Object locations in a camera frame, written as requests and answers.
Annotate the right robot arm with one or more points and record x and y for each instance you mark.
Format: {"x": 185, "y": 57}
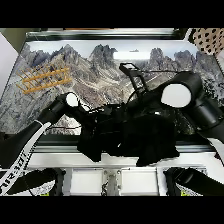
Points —
{"x": 186, "y": 95}

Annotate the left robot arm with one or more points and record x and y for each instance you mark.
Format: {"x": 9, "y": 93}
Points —
{"x": 20, "y": 143}

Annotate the black garment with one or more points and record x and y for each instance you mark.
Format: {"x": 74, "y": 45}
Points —
{"x": 146, "y": 136}

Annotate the white perforated basket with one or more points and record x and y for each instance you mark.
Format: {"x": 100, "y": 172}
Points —
{"x": 208, "y": 40}

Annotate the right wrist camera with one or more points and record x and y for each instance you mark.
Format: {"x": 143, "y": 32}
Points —
{"x": 131, "y": 71}

